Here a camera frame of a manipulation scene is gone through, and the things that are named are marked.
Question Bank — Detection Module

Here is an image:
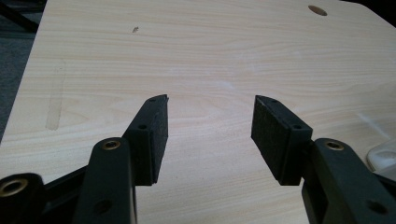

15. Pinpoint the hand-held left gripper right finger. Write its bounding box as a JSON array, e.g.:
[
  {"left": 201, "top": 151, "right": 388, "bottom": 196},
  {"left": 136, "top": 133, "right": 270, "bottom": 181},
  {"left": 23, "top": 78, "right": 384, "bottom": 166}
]
[{"left": 250, "top": 94, "right": 314, "bottom": 187}]

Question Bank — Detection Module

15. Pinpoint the clear container with white lid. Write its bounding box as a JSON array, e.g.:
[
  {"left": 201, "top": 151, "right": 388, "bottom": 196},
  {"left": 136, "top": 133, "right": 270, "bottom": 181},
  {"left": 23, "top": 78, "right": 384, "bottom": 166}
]
[{"left": 366, "top": 139, "right": 396, "bottom": 174}]

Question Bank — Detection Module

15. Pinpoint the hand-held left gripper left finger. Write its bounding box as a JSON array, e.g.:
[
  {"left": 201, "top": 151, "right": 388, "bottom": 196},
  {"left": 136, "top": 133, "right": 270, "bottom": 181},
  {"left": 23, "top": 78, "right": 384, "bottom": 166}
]
[{"left": 121, "top": 93, "right": 170, "bottom": 187}]

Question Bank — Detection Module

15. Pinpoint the black metal frame post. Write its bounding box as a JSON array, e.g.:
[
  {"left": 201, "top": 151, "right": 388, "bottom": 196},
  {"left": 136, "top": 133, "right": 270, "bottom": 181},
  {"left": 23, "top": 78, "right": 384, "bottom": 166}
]
[{"left": 0, "top": 0, "right": 48, "bottom": 34}]

